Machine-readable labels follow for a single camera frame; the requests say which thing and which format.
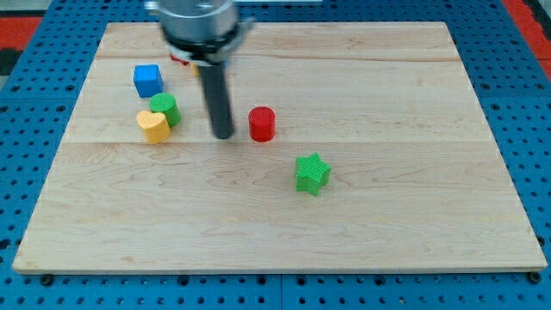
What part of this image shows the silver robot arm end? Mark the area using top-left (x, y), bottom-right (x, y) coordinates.
top-left (144, 0), bottom-right (254, 66)

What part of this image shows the green star block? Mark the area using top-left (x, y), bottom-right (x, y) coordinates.
top-left (294, 152), bottom-right (331, 196)

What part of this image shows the red star block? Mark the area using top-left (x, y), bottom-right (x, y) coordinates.
top-left (170, 53), bottom-right (189, 66)

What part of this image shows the blue cube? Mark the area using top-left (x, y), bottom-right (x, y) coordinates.
top-left (133, 65), bottom-right (164, 98)

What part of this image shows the red cylinder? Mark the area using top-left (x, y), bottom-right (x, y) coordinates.
top-left (248, 106), bottom-right (276, 142)

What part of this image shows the wooden board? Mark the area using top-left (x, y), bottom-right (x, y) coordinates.
top-left (13, 22), bottom-right (548, 275)

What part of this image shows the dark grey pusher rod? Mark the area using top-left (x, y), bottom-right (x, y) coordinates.
top-left (198, 64), bottom-right (234, 140)

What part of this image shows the yellow block behind rod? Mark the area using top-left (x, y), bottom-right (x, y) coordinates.
top-left (190, 63), bottom-right (200, 78)

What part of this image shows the yellow heart block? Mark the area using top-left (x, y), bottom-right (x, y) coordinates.
top-left (136, 110), bottom-right (171, 145)

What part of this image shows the green cylinder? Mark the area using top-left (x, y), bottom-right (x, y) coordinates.
top-left (149, 92), bottom-right (181, 127)

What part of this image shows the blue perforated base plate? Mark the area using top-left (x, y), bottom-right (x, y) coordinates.
top-left (1, 0), bottom-right (550, 309)

